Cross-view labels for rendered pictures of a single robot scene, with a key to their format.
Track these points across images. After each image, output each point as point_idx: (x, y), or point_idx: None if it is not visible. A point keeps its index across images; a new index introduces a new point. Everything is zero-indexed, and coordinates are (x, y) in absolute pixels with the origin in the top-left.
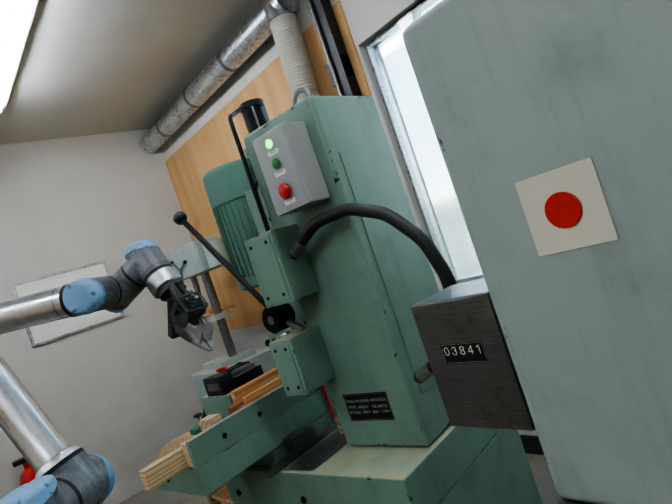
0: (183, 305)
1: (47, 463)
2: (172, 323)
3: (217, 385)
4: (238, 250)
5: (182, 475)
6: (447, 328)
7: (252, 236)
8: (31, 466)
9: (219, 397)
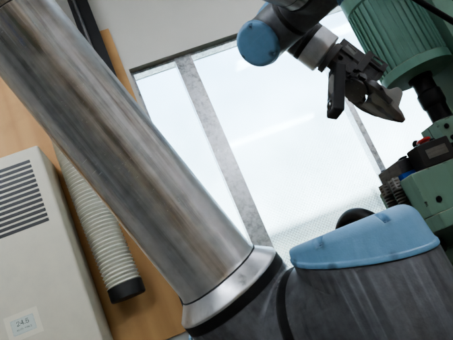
0: (375, 61)
1: (257, 249)
2: (344, 89)
3: (445, 145)
4: (424, 21)
5: None
6: None
7: (429, 16)
8: (217, 259)
9: (448, 161)
